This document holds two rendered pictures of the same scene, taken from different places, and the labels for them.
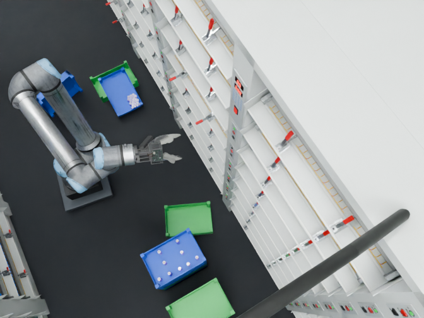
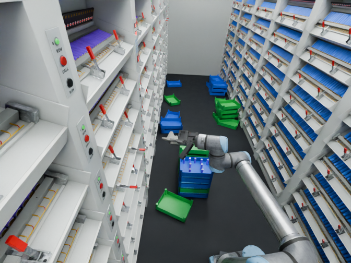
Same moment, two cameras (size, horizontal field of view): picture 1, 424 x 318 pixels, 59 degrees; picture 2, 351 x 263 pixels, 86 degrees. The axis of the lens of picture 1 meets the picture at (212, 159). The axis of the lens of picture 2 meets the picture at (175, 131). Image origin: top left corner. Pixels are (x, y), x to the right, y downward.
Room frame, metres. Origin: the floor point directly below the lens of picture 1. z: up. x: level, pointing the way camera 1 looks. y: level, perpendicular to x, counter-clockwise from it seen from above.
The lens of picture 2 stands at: (1.41, 0.61, 1.68)
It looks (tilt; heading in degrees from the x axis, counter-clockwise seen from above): 37 degrees down; 208
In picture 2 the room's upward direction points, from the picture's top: 3 degrees clockwise
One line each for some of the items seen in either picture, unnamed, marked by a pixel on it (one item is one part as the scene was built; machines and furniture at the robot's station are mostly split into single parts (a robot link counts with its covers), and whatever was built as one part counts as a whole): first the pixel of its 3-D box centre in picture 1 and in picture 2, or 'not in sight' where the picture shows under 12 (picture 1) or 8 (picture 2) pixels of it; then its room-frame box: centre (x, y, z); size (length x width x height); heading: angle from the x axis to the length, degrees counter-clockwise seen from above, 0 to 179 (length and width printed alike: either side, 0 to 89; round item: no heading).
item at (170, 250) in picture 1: (173, 257); (196, 165); (0.21, 0.22, 0.36); 0.30 x 0.20 x 0.08; 118
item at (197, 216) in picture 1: (188, 219); (174, 204); (0.48, 0.16, 0.04); 0.30 x 0.20 x 0.08; 94
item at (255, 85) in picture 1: (249, 153); (128, 133); (0.63, -0.17, 0.85); 0.20 x 0.09 x 1.70; 118
